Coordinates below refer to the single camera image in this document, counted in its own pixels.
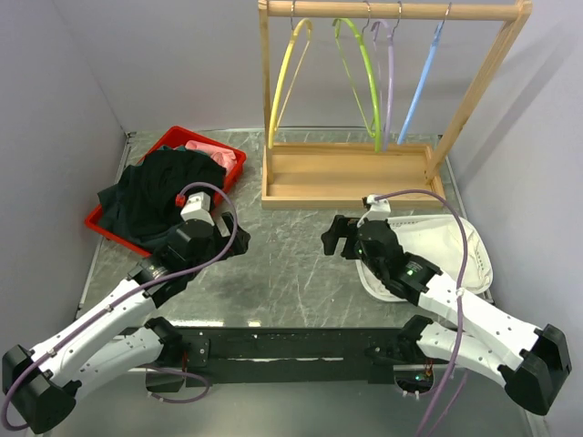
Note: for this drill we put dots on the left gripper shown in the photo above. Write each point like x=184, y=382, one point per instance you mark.
x=214, y=233

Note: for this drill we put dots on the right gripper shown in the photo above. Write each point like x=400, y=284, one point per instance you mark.
x=342, y=227

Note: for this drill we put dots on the black shorts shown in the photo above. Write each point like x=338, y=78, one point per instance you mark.
x=189, y=166

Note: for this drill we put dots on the blue plastic hanger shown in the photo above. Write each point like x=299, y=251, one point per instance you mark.
x=421, y=83

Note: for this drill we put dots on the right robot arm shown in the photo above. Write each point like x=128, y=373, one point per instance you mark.
x=532, y=364

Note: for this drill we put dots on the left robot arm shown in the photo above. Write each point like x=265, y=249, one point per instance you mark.
x=43, y=384

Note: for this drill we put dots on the green plastic hanger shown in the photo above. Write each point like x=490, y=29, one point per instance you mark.
x=373, y=126

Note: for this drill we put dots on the yellow plastic hanger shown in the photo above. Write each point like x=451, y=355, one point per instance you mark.
x=284, y=82

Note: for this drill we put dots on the purple plastic hanger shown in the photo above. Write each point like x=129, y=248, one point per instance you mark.
x=389, y=30

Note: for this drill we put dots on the dark green garment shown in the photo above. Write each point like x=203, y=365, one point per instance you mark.
x=123, y=214

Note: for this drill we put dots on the wooden clothes rack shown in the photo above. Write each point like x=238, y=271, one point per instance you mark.
x=338, y=175

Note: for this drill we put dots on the pink garment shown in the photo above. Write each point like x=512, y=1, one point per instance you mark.
x=225, y=157

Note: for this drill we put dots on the white laundry basket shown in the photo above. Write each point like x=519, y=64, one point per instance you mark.
x=437, y=238

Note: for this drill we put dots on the red plastic tray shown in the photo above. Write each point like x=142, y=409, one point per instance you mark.
x=175, y=138

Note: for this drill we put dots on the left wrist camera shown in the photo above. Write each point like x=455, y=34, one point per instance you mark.
x=195, y=206

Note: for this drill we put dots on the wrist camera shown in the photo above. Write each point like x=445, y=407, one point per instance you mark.
x=376, y=210
x=195, y=206

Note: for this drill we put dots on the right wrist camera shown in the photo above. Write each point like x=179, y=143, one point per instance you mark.
x=376, y=210

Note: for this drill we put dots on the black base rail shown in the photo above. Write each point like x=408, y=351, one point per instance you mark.
x=272, y=355

